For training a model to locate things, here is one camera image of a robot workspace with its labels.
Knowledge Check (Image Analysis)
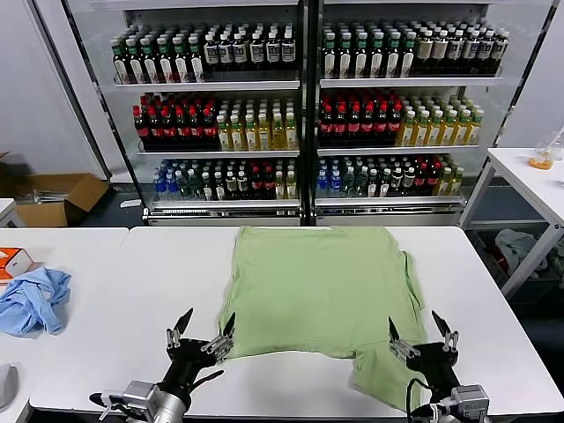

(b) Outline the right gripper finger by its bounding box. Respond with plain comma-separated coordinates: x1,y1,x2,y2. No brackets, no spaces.
431,309,460,353
387,315,420,361

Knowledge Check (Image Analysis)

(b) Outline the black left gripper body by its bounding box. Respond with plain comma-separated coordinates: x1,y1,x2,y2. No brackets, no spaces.
160,338,224,397

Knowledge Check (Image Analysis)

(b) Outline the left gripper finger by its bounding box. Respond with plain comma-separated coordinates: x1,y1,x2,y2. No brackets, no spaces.
201,311,237,356
165,307,194,352

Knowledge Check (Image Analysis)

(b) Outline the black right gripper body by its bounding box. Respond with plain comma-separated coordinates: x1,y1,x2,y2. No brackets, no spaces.
404,342,459,400

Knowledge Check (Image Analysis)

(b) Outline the green t-shirt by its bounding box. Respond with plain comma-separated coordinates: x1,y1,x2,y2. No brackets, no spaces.
218,225,428,413

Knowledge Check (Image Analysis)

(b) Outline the grey clothes pile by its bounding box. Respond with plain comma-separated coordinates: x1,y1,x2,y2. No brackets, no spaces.
493,228,550,281

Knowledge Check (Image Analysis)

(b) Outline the glass door drinks cooler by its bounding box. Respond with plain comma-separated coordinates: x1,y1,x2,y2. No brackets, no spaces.
308,0,556,228
30,0,312,228

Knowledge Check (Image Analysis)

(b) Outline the white cooler shelf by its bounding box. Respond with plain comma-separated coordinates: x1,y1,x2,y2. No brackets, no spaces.
115,80,301,93
320,77,503,89
147,198,301,211
137,149,301,159
316,145,481,157
315,196,464,208

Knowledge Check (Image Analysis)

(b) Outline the blue crumpled shirt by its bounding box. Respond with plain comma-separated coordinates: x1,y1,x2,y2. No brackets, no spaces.
0,266,72,338

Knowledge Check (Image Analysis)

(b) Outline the white side table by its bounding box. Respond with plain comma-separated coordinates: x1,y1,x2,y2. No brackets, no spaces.
457,147,564,301

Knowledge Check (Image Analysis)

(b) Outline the open cardboard box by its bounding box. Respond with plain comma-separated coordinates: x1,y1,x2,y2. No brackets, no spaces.
0,172,110,228

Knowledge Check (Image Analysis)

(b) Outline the orange white tissue box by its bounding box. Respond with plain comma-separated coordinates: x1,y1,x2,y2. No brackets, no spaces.
0,247,36,283

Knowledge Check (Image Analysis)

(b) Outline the grey rounded device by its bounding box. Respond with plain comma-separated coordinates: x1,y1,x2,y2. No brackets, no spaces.
0,363,19,410

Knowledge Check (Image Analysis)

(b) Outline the silver metal bars bundle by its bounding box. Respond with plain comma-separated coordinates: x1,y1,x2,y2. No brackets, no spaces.
26,188,70,204

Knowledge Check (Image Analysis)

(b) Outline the glass flask orange liquid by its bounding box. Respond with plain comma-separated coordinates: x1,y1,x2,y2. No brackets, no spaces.
528,128,564,171

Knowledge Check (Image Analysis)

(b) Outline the small white cabinet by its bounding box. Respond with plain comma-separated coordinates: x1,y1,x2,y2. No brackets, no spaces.
0,197,17,229

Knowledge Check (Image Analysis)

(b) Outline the dark tea bottle green cap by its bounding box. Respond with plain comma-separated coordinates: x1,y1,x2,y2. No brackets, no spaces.
157,36,174,84
188,35,204,84
369,32,386,79
127,37,144,85
353,32,370,79
385,31,402,79
173,36,189,84
142,37,159,85
400,31,416,78
112,38,129,85
322,33,338,79
338,33,354,79

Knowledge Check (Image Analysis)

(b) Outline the dark bottle navy white label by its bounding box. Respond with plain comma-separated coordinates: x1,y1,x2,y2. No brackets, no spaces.
232,33,248,71
280,30,296,71
462,29,479,74
204,33,219,72
249,32,265,71
478,29,494,74
265,31,281,71
219,33,234,72
493,29,510,74
447,29,464,74

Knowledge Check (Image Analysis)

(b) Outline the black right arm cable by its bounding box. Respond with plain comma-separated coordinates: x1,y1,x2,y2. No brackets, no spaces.
404,376,442,423

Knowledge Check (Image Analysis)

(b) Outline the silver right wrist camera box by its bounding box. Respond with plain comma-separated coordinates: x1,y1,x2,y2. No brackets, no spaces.
448,383,490,422

